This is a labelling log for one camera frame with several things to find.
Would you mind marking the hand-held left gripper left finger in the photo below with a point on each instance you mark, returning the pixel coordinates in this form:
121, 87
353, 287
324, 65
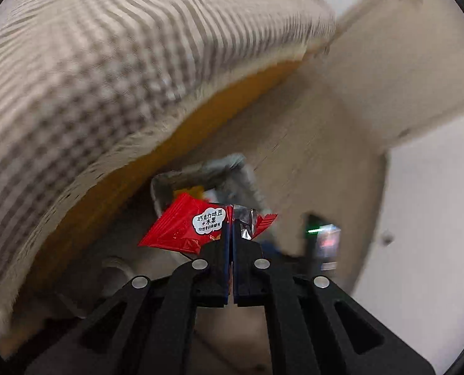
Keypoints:
216, 281

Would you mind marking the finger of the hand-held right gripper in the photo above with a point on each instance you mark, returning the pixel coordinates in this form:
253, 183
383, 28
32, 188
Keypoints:
272, 249

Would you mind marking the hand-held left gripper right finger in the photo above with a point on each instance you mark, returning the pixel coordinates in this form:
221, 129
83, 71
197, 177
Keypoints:
247, 281

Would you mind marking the red snack wrapper white label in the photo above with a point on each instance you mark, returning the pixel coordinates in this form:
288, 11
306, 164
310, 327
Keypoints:
177, 226

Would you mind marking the trash bin with floral liner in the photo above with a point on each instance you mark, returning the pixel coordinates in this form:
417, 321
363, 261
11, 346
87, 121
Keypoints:
216, 168

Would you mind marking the grey shoe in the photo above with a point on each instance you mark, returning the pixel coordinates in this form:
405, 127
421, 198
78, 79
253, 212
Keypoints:
114, 267

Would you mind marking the checked blanket with lace trim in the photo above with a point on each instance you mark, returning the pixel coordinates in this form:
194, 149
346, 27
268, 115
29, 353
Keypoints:
99, 66

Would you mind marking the wooden bed frame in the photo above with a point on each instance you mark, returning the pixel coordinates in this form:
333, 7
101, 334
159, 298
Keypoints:
157, 152

